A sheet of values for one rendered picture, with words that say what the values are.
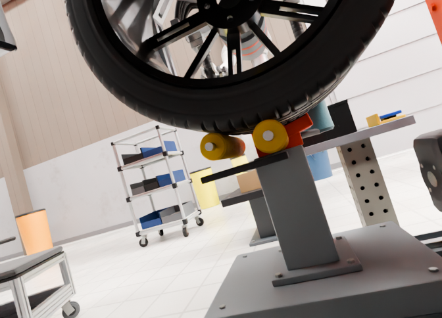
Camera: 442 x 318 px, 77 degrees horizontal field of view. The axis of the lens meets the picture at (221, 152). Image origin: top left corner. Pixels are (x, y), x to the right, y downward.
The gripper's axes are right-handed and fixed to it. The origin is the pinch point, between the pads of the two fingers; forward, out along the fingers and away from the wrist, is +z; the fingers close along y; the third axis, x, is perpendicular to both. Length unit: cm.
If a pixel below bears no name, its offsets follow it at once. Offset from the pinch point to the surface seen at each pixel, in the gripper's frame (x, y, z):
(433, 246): -66, -42, 32
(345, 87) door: 24, -115, -321
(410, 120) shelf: -40, -58, -1
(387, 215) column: -68, -43, -5
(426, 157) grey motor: -47, -45, 35
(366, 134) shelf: -40, -44, -1
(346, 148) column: -42, -38, -5
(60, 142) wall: 102, 380, -328
